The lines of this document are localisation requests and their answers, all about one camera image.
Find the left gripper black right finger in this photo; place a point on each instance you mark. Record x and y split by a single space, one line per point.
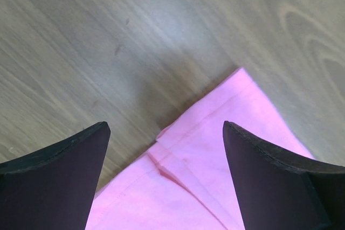
279 189

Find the light pink t shirt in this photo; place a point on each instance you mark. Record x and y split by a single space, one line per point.
183 181

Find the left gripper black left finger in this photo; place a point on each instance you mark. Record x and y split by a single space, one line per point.
54 187

